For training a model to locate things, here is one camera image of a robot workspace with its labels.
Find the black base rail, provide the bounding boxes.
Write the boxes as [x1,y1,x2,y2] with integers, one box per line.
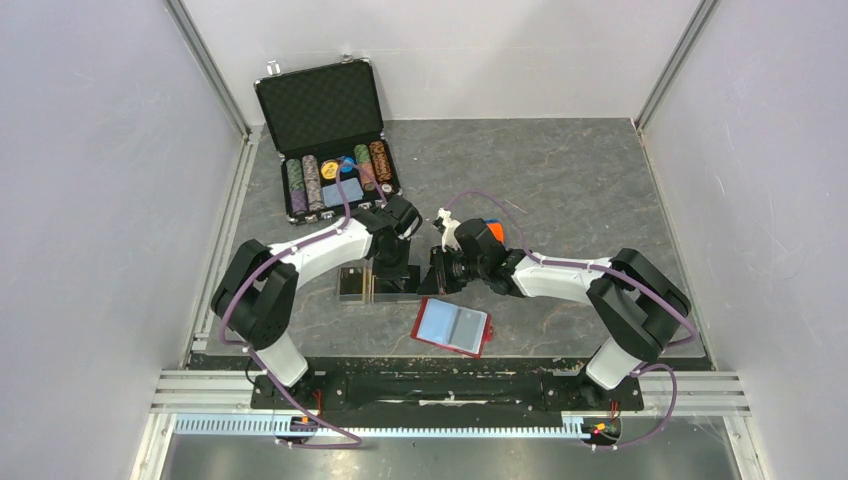
[288,357,645,429]

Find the blue card deck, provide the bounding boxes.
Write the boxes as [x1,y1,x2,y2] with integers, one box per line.
[322,178,364,207]

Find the yellow poker chip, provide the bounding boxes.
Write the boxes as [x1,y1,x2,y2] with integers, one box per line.
[320,160,340,181]

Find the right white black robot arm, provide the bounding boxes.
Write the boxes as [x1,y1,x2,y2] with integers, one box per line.
[418,211,696,408]

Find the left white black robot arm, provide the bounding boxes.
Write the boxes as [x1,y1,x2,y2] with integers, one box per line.
[210,196,423,408]

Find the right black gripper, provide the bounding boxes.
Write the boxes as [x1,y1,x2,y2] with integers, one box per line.
[418,244,486,296]

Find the red leather card holder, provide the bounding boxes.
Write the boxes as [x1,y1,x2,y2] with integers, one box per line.
[410,297,494,358]

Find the clear box with black cards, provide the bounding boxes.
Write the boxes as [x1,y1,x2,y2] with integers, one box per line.
[336,265,421,304]

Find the blue orange tape dispenser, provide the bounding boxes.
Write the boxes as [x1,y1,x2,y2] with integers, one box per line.
[484,219,505,244]

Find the black poker chip case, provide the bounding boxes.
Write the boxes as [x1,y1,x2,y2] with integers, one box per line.
[254,59,402,225]

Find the blue poker chip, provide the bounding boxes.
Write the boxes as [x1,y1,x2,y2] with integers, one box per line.
[338,156,356,173]

